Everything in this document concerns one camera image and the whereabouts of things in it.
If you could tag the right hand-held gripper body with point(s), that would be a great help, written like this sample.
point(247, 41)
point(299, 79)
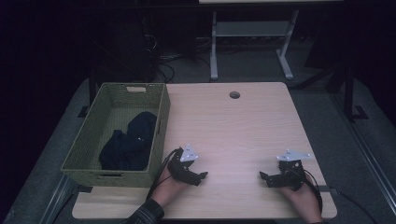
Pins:
point(292, 174)

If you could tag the white metal table frame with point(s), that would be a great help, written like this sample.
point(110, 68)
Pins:
point(249, 29)

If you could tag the person's right hand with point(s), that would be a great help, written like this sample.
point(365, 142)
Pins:
point(302, 202)

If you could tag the dark blue knit sweater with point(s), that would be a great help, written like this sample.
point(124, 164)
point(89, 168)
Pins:
point(130, 149)

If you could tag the black metal stand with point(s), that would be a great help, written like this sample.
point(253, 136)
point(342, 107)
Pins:
point(348, 93)

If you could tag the aluminium floor rail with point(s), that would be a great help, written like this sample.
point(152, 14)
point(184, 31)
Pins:
point(56, 199)
point(367, 149)

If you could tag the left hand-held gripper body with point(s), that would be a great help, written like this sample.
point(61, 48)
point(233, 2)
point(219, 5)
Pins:
point(180, 168)

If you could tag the person's left hand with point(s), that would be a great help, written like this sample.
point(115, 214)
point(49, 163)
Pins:
point(168, 189)

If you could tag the green woven basket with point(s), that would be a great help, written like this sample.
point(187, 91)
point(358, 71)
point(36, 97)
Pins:
point(93, 124)

